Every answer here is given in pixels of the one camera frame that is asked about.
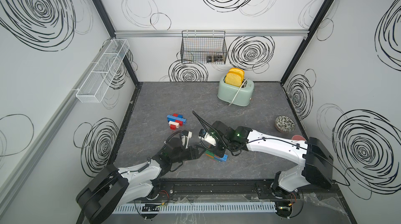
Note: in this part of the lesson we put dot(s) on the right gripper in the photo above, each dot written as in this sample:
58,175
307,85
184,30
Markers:
217,153

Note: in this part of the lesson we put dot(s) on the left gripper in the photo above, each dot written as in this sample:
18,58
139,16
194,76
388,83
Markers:
195,154

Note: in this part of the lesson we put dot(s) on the white rectangular brick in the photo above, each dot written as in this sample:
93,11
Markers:
174,123

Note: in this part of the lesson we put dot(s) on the red rectangular brick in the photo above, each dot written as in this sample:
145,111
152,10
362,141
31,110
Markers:
179,122

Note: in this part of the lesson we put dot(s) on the light blue vertical brick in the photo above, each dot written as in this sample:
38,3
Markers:
221,159

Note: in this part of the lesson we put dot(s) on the light blue long brick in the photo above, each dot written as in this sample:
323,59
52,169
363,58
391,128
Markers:
172,118

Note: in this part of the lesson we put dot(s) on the green brick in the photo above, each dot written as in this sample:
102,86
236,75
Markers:
210,154

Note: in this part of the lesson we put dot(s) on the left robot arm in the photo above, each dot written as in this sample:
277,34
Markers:
113,187

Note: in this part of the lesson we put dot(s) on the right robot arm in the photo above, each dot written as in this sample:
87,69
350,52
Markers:
289,164

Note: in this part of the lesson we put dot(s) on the mint green toaster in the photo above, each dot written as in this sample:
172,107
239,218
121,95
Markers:
236,95

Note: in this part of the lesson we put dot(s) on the yellow toast slice front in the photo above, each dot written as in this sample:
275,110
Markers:
234,79

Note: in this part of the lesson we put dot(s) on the yellow toast slice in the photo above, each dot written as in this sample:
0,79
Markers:
234,79
237,71

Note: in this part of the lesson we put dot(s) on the yellow toast slice back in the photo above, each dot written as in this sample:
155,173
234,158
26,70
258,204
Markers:
237,71

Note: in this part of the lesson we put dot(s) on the dark object in basket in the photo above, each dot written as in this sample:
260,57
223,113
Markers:
215,59

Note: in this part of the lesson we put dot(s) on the speckled plate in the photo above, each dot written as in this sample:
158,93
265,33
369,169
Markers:
284,124

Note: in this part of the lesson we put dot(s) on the pink cup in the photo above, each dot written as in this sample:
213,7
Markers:
298,138

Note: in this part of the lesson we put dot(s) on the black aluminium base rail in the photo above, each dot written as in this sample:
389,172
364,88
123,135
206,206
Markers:
167,188

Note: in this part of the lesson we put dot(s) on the black wire basket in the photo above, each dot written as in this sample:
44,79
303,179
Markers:
197,45

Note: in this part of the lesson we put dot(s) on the white cable duct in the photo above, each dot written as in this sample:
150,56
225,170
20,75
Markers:
196,208

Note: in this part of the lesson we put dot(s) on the white wire shelf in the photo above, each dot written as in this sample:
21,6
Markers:
104,71

